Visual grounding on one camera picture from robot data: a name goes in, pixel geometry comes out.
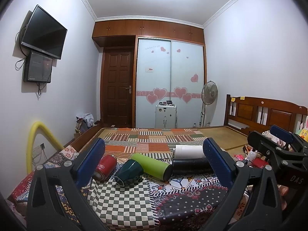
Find dark green faceted cup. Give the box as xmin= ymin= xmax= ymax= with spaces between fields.
xmin=114 ymin=159 xmax=144 ymax=187

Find yellow plush toy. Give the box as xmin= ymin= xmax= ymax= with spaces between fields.
xmin=296 ymin=122 xmax=308 ymax=142

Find red box on bed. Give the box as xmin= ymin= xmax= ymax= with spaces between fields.
xmin=252 ymin=158 xmax=268 ymax=168

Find red thermos bottle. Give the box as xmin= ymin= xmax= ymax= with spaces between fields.
xmin=93 ymin=155 xmax=117 ymax=182

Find wooden bed headboard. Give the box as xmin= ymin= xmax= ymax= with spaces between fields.
xmin=223 ymin=94 xmax=307 ymax=135

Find pile of clothes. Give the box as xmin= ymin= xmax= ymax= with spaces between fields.
xmin=75 ymin=113 xmax=95 ymax=134

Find black tumbler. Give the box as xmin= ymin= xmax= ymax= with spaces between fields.
xmin=172 ymin=157 xmax=213 ymax=176

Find green white checkered cloth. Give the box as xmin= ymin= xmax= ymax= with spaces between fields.
xmin=87 ymin=175 xmax=160 ymax=230

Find patchwork bed sheet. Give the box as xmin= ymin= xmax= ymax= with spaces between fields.
xmin=9 ymin=127 xmax=249 ymax=231

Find white tumbler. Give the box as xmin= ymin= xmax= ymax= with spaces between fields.
xmin=174 ymin=145 xmax=205 ymax=159

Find standing electric fan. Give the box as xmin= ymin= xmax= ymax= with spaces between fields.
xmin=199 ymin=80 xmax=218 ymax=127

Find lime green tumbler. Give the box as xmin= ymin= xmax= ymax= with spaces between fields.
xmin=130 ymin=153 xmax=173 ymax=181

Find brown wooden door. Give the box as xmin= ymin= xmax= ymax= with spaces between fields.
xmin=100 ymin=47 xmax=134 ymax=128

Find frosted sliding wardrobe with hearts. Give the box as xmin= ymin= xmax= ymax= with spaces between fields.
xmin=135 ymin=38 xmax=205 ymax=128

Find overhead wooden cabinets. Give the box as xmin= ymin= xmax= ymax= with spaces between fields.
xmin=92 ymin=19 xmax=205 ymax=47

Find wall power socket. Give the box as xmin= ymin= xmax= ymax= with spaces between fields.
xmin=32 ymin=143 xmax=46 ymax=159

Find black wall box monitor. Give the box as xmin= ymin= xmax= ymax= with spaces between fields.
xmin=23 ymin=51 xmax=53 ymax=84

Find wall mounted black television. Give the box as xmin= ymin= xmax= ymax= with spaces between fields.
xmin=21 ymin=5 xmax=67 ymax=59

